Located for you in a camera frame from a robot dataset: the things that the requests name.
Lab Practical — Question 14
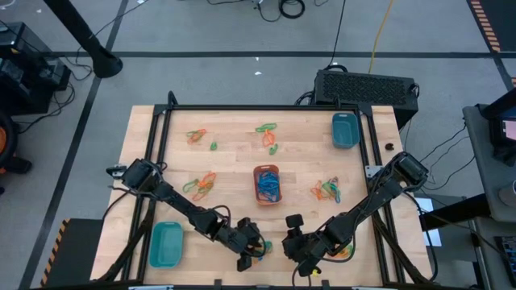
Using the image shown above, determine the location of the dark teal plastic basket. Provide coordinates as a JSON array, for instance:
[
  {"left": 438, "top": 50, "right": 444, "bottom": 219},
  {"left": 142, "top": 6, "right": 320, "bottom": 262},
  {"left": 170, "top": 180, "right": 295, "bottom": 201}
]
[{"left": 331, "top": 112, "right": 361, "bottom": 150}]

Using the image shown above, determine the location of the black computer tower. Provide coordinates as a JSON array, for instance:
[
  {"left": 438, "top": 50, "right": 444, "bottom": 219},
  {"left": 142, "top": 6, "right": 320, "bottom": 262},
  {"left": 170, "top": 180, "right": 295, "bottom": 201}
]
[{"left": 313, "top": 68, "right": 420, "bottom": 131}]

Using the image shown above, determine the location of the black hazard-striped floor mat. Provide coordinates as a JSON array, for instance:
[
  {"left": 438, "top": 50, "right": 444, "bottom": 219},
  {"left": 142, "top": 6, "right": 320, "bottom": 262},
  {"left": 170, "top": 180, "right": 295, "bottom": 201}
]
[
  {"left": 39, "top": 217, "right": 105, "bottom": 288},
  {"left": 466, "top": 0, "right": 516, "bottom": 53}
]

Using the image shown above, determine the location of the black keyboard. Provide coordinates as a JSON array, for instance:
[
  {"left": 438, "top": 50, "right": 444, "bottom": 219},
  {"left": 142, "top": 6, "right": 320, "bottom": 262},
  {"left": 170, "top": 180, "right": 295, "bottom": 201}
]
[{"left": 494, "top": 235, "right": 516, "bottom": 277}]

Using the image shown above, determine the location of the light teal plastic basket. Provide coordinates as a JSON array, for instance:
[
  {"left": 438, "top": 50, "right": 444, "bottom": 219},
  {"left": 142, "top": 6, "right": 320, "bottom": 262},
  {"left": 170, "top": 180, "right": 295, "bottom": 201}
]
[{"left": 148, "top": 221, "right": 185, "bottom": 270}]

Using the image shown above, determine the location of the grey desk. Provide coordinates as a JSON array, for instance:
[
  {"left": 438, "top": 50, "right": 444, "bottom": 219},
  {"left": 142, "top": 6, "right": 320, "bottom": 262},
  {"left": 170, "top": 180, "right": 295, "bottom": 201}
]
[{"left": 462, "top": 103, "right": 516, "bottom": 225}]

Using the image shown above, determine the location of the coiled black cable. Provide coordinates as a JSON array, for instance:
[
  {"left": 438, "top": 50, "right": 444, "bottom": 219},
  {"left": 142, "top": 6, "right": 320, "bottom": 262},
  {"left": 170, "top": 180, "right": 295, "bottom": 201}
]
[{"left": 278, "top": 0, "right": 306, "bottom": 20}]

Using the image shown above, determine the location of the grey round disc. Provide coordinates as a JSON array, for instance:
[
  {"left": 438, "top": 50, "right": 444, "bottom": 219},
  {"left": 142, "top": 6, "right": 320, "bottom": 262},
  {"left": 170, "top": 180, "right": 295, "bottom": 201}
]
[{"left": 497, "top": 185, "right": 516, "bottom": 209}]

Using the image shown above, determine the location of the black equipment cart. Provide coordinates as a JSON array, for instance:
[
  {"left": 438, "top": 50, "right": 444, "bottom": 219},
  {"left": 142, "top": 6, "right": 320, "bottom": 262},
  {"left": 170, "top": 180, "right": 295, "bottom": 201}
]
[{"left": 0, "top": 22, "right": 73, "bottom": 117}]

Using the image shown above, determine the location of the white sheet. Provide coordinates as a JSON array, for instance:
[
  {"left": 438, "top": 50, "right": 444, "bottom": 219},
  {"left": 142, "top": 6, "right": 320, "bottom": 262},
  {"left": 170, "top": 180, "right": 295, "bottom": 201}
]
[{"left": 414, "top": 197, "right": 443, "bottom": 248}]

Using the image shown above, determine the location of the black monitor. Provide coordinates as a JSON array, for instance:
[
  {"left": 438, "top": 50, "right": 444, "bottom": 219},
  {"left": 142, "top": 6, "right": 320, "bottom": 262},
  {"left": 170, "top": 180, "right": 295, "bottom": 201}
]
[{"left": 481, "top": 87, "right": 516, "bottom": 167}]

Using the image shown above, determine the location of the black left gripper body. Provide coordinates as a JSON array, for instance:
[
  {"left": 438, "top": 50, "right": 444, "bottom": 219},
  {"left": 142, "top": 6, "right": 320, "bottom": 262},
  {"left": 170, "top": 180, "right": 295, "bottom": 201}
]
[{"left": 223, "top": 217, "right": 267, "bottom": 273}]

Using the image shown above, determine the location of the orange plastic basket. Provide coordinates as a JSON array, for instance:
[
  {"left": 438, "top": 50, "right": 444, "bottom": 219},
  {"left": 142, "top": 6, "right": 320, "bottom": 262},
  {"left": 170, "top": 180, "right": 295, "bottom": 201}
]
[{"left": 252, "top": 164, "right": 283, "bottom": 206}]

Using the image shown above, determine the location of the black floor cable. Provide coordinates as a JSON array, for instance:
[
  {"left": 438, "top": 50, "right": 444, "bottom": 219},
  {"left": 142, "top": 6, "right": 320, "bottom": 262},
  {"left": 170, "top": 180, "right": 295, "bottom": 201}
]
[{"left": 323, "top": 0, "right": 348, "bottom": 73}]

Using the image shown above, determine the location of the black desk crossbar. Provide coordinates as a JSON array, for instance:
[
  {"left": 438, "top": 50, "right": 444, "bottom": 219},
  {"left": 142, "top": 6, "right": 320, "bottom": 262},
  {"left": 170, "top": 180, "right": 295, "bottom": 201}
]
[{"left": 418, "top": 193, "right": 492, "bottom": 231}]

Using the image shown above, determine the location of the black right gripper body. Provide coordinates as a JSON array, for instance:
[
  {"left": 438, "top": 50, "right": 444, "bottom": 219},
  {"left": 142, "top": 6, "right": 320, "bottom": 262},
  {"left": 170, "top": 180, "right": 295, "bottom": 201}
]
[{"left": 281, "top": 213, "right": 327, "bottom": 279}]

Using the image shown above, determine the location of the yellow floor cable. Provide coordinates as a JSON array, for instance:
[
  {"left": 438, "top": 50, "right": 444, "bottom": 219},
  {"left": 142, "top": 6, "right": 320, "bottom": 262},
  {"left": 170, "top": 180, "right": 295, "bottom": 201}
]
[{"left": 367, "top": 0, "right": 395, "bottom": 75}]

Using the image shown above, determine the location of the orange and black machine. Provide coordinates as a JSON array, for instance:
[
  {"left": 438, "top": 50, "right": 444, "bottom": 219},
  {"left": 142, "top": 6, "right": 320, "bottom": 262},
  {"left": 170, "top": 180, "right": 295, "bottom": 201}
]
[{"left": 0, "top": 110, "right": 34, "bottom": 176}]

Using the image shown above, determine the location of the black aluminium table frame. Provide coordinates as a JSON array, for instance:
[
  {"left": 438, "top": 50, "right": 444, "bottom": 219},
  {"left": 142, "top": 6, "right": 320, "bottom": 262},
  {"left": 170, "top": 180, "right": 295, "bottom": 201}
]
[{"left": 95, "top": 90, "right": 435, "bottom": 290}]

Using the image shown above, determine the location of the black pole with round base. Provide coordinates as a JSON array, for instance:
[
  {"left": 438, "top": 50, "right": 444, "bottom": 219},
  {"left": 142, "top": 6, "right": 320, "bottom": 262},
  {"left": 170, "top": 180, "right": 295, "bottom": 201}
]
[{"left": 42, "top": 0, "right": 124, "bottom": 80}]

